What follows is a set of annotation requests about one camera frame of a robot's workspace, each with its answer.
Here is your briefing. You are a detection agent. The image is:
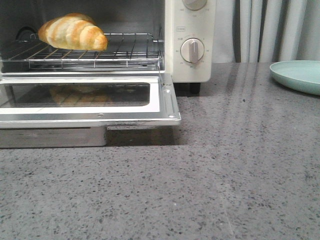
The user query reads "lower timer knob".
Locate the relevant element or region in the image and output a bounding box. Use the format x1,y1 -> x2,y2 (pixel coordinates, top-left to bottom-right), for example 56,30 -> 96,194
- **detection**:
180,38 -> 205,64

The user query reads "light green plate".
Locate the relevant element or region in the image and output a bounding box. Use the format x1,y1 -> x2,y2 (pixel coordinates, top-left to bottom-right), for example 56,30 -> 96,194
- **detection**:
269,60 -> 320,96

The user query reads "oven glass door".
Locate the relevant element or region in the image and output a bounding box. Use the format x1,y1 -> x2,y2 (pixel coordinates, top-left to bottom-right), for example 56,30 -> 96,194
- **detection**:
0,72 -> 181,148

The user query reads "white Toshiba toaster oven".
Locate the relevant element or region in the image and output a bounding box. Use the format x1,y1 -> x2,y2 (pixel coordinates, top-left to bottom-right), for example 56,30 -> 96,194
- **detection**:
0,0 -> 217,95

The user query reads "grey curtain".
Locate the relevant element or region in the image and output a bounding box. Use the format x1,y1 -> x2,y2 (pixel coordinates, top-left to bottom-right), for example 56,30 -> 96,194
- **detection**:
212,0 -> 320,63

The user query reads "golden bread roll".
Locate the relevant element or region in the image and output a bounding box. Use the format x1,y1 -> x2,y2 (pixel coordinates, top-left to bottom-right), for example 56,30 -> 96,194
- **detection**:
38,13 -> 108,51

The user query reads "upper temperature knob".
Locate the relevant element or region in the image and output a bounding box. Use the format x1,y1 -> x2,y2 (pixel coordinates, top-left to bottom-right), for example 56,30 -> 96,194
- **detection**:
182,0 -> 207,11

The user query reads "wire oven rack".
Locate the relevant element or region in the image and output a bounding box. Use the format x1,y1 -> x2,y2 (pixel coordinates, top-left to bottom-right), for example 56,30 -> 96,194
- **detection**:
0,33 -> 165,72

